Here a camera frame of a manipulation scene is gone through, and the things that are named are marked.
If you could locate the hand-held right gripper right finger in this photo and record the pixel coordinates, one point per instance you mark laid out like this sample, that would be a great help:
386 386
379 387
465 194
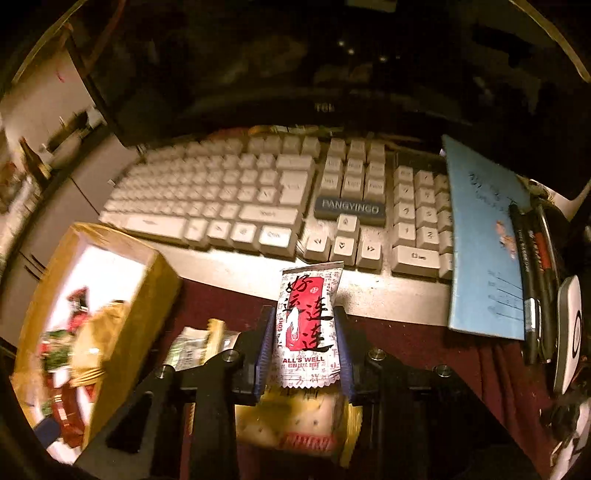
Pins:
342 360

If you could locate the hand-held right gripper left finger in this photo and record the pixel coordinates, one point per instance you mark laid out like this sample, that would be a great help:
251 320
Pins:
268 353

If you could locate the white red snack packet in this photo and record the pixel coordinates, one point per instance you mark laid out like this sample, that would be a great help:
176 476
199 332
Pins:
304 323

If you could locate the green pea snack packet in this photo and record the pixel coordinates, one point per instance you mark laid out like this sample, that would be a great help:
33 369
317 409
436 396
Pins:
187 348

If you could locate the yellow-brown cardboard box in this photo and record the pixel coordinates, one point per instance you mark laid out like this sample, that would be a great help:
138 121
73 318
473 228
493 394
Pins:
138 300

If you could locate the gold snack packet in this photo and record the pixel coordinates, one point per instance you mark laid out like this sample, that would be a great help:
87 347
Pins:
99 344

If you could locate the red snack packet with label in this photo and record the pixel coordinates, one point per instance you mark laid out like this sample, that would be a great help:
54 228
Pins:
69 415

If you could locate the green red snack packet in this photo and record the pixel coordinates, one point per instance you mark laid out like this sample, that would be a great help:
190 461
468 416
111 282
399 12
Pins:
55 350

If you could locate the blue snack packet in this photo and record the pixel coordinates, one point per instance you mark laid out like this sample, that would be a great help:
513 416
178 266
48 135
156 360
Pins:
48 431

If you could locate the tan snack packet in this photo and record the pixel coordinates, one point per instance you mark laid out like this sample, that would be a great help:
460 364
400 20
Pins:
216 334

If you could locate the maroon cloth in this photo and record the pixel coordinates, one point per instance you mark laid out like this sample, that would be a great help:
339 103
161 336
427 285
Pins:
415 346

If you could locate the pale cracker packet yellow edge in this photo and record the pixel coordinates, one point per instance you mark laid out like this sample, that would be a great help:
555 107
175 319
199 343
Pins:
295 424

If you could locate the white mechanical keyboard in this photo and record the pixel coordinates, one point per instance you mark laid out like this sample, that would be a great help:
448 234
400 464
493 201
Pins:
258 198

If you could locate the light blue booklet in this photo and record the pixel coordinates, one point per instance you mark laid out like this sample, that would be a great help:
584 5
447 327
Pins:
485 258

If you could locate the black pen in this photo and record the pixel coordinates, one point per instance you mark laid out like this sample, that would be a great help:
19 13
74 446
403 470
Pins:
526 286

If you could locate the white device with round logo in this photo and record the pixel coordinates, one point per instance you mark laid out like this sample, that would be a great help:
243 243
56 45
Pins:
568 332

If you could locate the black computer monitor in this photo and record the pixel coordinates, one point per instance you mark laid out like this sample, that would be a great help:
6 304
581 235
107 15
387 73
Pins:
323 55

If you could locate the dark glass bottle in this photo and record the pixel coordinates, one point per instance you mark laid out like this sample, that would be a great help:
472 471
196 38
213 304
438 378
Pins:
33 159

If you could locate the white kitchen cabinets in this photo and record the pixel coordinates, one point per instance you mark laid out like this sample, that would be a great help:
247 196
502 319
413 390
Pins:
41 106

